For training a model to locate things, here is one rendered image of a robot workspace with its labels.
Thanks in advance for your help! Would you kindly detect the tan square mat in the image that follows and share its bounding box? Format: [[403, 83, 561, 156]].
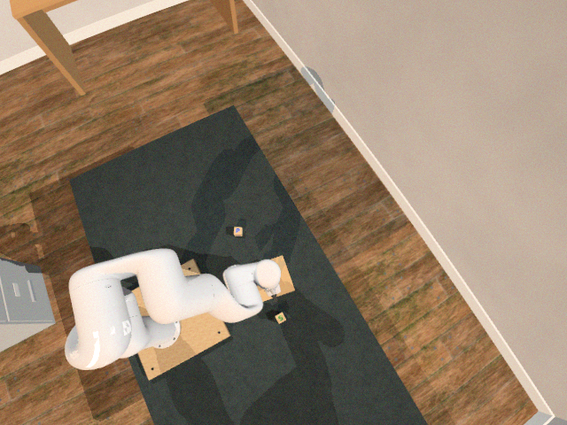
[[257, 255, 295, 302]]

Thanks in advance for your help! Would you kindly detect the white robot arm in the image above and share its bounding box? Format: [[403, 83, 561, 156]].
[[65, 249, 281, 370]]

